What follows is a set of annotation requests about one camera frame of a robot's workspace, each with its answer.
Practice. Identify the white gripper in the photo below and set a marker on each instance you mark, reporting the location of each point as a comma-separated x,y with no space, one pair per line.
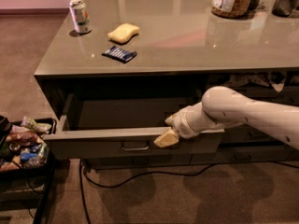
179,121

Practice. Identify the grey drawer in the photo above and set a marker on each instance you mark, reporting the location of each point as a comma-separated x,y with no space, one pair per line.
245,134
91,129
288,96
138,161
247,154

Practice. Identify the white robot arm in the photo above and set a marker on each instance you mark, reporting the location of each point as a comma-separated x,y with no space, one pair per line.
222,107

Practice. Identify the grey drawer cabinet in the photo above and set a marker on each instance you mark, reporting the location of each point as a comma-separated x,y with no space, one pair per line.
182,50

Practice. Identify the blue snack bar wrapper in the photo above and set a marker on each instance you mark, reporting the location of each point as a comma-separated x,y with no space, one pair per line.
119,54

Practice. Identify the yellow sponge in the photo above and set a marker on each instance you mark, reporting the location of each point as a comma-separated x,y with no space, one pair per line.
123,33

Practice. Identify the green snack bag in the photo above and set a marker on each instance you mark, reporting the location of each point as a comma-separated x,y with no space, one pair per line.
35,126

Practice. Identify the large clear nut jar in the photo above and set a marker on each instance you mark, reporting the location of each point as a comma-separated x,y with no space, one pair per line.
230,8

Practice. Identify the brown snack bag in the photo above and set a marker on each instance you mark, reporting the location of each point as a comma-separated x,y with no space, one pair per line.
27,136

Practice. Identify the blue snack packet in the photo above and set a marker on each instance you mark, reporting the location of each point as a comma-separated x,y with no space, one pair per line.
27,156

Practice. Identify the black snack cart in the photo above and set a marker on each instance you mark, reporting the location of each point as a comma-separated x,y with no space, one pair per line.
25,185

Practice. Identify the white green soda can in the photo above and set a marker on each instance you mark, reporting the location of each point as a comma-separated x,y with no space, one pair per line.
80,16

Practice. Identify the dark glass pitcher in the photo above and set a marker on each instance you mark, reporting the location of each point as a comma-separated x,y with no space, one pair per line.
286,8

